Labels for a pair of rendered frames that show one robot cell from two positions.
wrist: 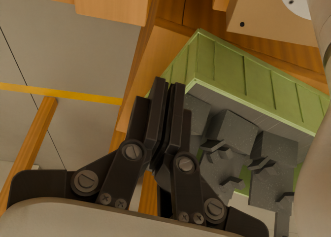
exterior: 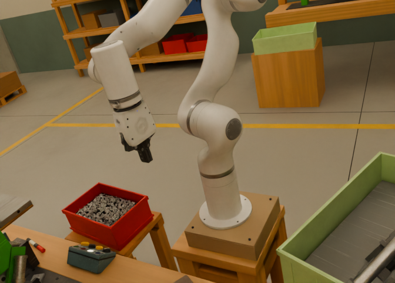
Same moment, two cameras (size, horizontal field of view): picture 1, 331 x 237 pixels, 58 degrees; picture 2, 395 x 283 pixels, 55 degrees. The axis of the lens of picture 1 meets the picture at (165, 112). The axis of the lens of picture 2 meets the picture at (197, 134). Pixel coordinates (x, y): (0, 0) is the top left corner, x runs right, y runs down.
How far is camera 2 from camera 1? 1.12 m
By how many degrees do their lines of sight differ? 97
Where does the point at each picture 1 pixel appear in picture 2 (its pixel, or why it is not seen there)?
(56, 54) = not seen: outside the picture
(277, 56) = not seen: hidden behind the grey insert
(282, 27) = (255, 224)
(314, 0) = (216, 200)
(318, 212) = (208, 135)
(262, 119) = (378, 236)
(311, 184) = (210, 143)
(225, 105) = (360, 261)
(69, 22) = not seen: outside the picture
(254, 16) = (245, 235)
